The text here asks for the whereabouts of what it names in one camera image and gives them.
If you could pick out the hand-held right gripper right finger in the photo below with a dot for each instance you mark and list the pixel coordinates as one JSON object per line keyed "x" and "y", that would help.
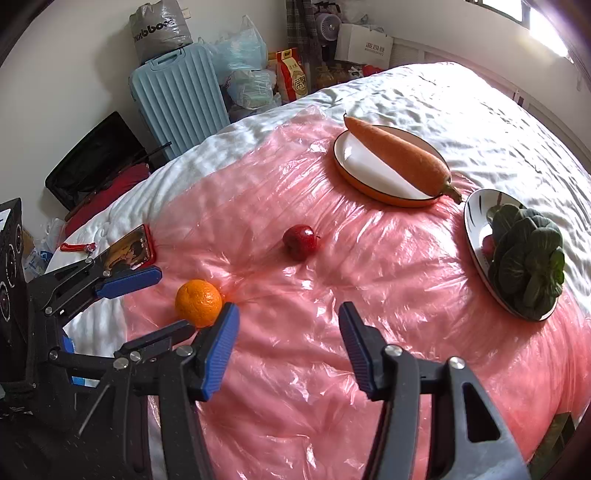
{"x": 362, "y": 355}

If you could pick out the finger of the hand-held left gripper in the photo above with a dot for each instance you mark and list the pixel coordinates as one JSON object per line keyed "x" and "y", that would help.
{"x": 152, "y": 339}
{"x": 124, "y": 282}

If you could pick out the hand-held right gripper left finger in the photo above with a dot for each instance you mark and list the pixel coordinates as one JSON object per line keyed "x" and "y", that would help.
{"x": 217, "y": 355}

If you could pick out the orange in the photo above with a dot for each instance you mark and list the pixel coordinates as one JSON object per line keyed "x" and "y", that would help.
{"x": 198, "y": 302}

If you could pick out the red apple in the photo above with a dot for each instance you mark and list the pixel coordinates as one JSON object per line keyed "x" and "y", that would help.
{"x": 300, "y": 241}

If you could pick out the green tray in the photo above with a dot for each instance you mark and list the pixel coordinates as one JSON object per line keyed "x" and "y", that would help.
{"x": 549, "y": 445}

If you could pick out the phone in red case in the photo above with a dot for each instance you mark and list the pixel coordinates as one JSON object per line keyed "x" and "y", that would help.
{"x": 134, "y": 247}

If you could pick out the crumpled plastic bag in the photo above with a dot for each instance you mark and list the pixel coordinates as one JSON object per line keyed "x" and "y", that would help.
{"x": 41, "y": 249}

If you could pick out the red cloth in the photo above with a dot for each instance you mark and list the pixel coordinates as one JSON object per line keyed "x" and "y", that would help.
{"x": 111, "y": 194}

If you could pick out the pink plastic sheet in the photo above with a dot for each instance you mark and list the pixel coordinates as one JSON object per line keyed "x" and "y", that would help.
{"x": 295, "y": 415}

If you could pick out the black suitcase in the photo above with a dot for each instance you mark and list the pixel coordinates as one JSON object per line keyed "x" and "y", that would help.
{"x": 92, "y": 157}

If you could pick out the small red radish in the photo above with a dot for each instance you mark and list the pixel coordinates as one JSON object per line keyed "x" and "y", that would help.
{"x": 487, "y": 245}

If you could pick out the dark rimmed white plate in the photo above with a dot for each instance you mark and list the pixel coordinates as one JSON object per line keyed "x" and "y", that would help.
{"x": 478, "y": 217}

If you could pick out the green bok choy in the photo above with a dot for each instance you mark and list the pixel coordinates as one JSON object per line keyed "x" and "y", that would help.
{"x": 526, "y": 263}

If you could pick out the light blue suitcase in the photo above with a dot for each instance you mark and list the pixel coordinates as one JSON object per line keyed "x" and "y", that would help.
{"x": 180, "y": 101}

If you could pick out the orange rimmed white plate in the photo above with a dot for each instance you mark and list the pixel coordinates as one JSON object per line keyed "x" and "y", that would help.
{"x": 360, "y": 157}

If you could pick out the carrot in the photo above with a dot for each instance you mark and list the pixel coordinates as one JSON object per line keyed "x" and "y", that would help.
{"x": 397, "y": 154}

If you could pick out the translucent plastic bag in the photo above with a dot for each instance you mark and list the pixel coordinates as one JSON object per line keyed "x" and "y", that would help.
{"x": 251, "y": 90}
{"x": 240, "y": 46}

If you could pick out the grey printed bag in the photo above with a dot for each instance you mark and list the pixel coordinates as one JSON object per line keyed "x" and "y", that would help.
{"x": 157, "y": 32}

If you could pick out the orange snack bag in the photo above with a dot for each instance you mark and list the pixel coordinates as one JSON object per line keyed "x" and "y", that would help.
{"x": 293, "y": 76}

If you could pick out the red bag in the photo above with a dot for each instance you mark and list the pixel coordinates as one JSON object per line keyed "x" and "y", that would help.
{"x": 371, "y": 70}

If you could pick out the white paper bag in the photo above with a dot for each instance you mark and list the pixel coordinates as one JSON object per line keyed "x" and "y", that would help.
{"x": 364, "y": 46}

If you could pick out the plaid scarf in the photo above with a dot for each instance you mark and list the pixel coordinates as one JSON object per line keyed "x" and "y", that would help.
{"x": 300, "y": 27}

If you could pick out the white fan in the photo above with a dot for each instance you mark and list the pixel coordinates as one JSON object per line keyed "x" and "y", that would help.
{"x": 328, "y": 25}

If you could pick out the window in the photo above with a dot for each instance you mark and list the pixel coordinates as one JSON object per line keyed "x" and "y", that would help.
{"x": 545, "y": 23}

